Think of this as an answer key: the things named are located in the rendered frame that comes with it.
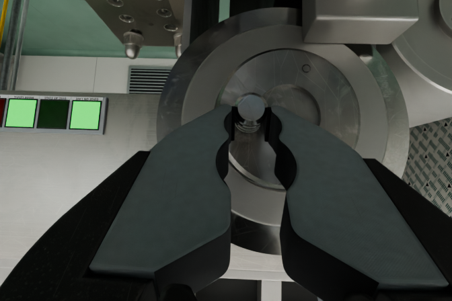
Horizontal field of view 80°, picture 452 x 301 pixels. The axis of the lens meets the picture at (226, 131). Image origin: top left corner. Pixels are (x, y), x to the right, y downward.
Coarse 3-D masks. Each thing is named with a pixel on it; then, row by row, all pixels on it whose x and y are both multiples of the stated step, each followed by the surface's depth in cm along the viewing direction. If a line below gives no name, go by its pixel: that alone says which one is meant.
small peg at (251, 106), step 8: (240, 96) 11; (248, 96) 11; (256, 96) 11; (240, 104) 11; (248, 104) 11; (256, 104) 11; (264, 104) 11; (240, 112) 11; (248, 112) 11; (256, 112) 11; (264, 112) 11; (240, 120) 11; (248, 120) 11; (256, 120) 11; (240, 128) 13; (248, 128) 12; (256, 128) 13
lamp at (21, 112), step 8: (16, 104) 50; (24, 104) 50; (32, 104) 50; (8, 112) 50; (16, 112) 50; (24, 112) 50; (32, 112) 50; (8, 120) 50; (16, 120) 50; (24, 120) 50; (32, 120) 50
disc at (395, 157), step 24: (216, 24) 17; (240, 24) 17; (264, 24) 17; (288, 24) 17; (192, 48) 17; (360, 48) 16; (192, 72) 16; (384, 72) 16; (168, 96) 16; (384, 96) 16; (168, 120) 16; (408, 120) 16; (408, 144) 16; (240, 216) 15; (240, 240) 15; (264, 240) 15
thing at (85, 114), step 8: (80, 104) 50; (88, 104) 50; (96, 104) 50; (72, 112) 50; (80, 112) 50; (88, 112) 50; (96, 112) 49; (72, 120) 49; (80, 120) 49; (88, 120) 49; (96, 120) 49; (88, 128) 49; (96, 128) 49
